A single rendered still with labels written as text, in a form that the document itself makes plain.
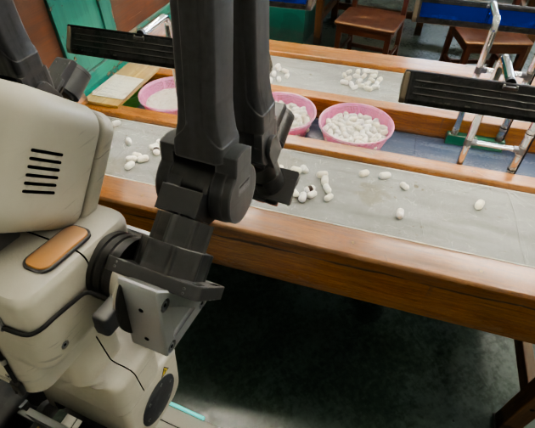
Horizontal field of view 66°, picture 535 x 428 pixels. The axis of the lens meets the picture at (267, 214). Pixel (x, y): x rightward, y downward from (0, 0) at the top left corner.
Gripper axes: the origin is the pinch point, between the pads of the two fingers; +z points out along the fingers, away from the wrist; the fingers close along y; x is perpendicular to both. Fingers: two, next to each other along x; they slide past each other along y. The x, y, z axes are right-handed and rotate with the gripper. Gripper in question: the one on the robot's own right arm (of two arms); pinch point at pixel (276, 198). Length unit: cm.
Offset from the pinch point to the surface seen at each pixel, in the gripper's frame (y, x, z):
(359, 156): -9, -35, 46
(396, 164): -20, -36, 47
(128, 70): 95, -54, 54
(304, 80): 25, -75, 70
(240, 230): 13.4, 3.7, 25.0
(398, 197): -24, -23, 42
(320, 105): 13, -61, 63
